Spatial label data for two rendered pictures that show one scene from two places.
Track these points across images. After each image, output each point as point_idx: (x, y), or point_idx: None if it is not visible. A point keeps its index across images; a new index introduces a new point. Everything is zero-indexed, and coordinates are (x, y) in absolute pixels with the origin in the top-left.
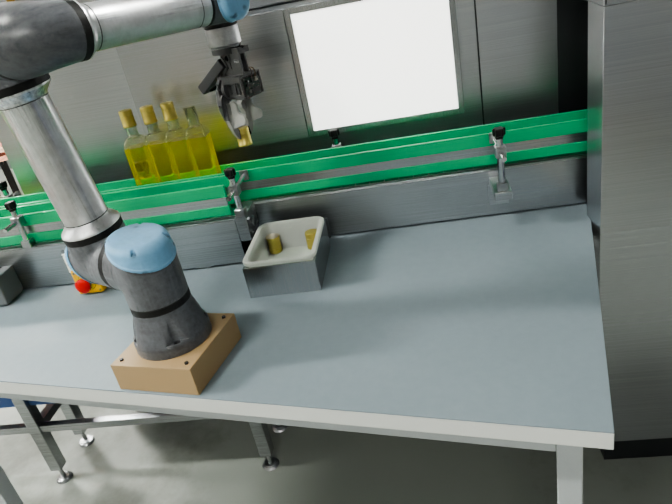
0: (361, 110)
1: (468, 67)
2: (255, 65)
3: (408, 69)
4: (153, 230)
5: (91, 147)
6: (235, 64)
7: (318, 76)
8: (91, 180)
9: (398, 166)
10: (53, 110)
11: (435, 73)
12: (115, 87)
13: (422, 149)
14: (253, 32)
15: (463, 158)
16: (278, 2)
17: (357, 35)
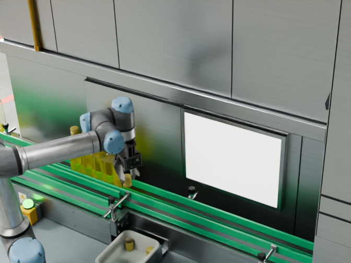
0: (217, 180)
1: (290, 186)
2: (159, 128)
3: (249, 172)
4: (35, 248)
5: (60, 122)
6: (125, 151)
7: (195, 150)
8: (17, 208)
9: (215, 234)
10: (4, 178)
11: (266, 182)
12: (81, 99)
13: (231, 232)
14: (161, 111)
15: (255, 249)
16: (179, 102)
17: (222, 140)
